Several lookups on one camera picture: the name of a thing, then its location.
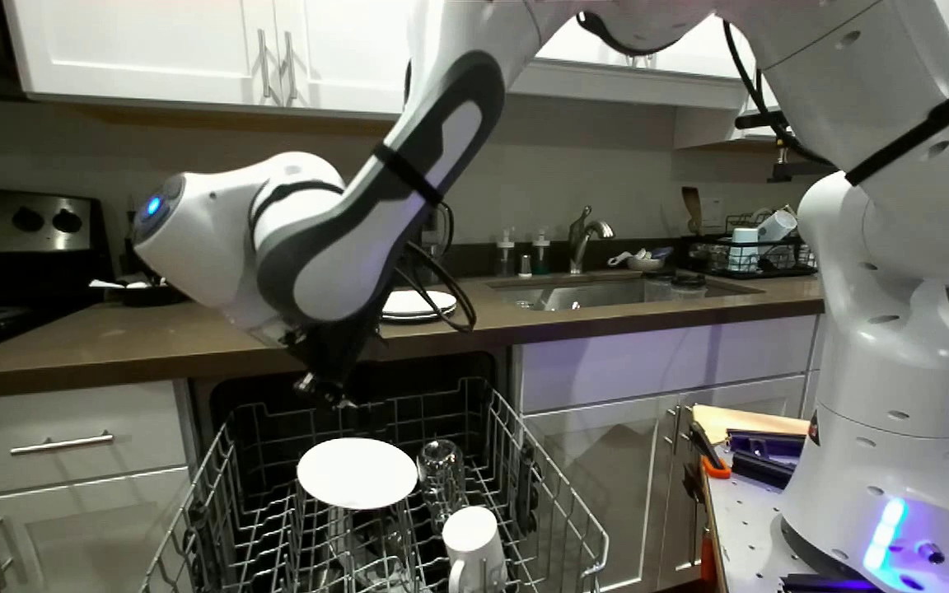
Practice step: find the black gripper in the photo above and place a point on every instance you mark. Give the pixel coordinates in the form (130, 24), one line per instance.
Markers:
(328, 350)

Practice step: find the single white plate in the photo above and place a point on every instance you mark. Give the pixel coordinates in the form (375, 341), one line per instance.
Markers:
(359, 472)

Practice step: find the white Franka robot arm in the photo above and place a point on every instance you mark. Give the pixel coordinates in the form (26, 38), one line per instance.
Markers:
(906, 331)

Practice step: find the tall clear drinking glass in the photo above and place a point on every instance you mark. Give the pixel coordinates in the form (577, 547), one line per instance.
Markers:
(443, 472)

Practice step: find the wide clear drinking glass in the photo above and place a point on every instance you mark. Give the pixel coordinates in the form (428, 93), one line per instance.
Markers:
(381, 547)

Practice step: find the white mug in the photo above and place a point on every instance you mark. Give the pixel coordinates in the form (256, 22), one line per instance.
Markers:
(473, 547)

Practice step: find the small soap bottle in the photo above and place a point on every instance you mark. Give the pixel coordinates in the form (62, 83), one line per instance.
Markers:
(506, 256)
(541, 251)

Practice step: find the dark shallow pan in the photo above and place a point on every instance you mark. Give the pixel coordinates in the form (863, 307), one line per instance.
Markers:
(125, 287)

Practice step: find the white drawer base cabinet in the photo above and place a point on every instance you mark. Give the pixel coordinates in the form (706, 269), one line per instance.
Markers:
(69, 482)

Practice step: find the chrome faucet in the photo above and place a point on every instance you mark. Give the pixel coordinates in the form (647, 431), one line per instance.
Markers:
(585, 236)

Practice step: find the steel kitchen sink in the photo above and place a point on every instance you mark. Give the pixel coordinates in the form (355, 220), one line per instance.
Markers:
(618, 292)

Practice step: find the white sink base cabinet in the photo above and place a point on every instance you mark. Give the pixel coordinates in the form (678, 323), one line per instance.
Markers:
(650, 372)

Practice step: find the black steel stove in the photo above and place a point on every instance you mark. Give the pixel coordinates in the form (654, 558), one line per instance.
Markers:
(16, 264)

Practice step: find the orange clamp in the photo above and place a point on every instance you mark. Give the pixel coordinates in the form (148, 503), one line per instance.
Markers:
(712, 462)

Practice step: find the light wooden board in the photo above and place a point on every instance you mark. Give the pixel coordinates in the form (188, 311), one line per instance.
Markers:
(750, 419)

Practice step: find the dark purple flat tool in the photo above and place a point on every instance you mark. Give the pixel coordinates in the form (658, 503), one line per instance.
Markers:
(765, 452)

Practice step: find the black dish drying rack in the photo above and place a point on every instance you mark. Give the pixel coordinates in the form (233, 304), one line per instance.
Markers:
(758, 251)

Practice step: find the wide white wall cabinet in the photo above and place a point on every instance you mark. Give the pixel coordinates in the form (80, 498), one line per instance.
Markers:
(165, 50)

